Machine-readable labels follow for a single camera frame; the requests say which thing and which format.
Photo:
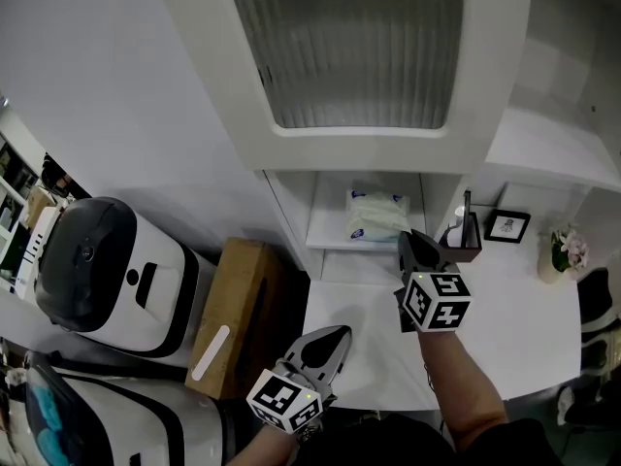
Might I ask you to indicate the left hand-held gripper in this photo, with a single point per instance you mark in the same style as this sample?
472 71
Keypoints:
286 401

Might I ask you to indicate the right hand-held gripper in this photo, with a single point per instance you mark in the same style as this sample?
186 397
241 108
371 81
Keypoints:
436 301

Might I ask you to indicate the white pack of tissues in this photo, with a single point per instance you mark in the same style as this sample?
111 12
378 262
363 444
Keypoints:
373 214

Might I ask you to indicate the person's right forearm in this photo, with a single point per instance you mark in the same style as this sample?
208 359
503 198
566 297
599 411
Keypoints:
461 396

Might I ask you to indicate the person's left forearm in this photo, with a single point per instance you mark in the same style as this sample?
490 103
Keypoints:
267 449

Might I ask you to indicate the white desk top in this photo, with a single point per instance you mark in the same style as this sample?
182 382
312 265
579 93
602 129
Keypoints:
509 333

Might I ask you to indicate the dark brown box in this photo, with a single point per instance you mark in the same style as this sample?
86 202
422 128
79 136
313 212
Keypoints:
468 255

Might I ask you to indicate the brown cardboard box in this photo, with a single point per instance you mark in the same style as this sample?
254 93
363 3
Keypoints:
242 284

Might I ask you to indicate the person's black shorts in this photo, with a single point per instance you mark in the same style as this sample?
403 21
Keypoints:
388 442

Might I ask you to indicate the potted pink flowers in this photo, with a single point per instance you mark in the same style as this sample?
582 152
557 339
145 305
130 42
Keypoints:
563 255

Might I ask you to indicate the white hutch shelf unit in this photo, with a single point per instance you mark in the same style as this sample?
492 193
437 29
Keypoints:
548 153

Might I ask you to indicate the white robot with black visor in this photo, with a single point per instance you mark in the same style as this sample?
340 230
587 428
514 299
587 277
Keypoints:
165 309

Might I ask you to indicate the white chair with black cushion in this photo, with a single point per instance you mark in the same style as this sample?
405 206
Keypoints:
594 299

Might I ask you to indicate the white robot with blue visor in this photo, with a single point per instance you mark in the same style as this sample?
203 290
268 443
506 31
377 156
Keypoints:
145 420

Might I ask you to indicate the frosted glass cabinet door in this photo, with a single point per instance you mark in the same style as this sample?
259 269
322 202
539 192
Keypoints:
349 42

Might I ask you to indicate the white computer tower case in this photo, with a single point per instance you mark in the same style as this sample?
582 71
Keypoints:
43 226

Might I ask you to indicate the white storage shelf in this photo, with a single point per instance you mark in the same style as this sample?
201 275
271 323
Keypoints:
9 182

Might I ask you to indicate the deer picture frame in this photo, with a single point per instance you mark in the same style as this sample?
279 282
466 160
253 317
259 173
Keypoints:
467 221

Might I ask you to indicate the small black picture frame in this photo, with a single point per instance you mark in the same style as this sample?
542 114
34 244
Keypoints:
507 226

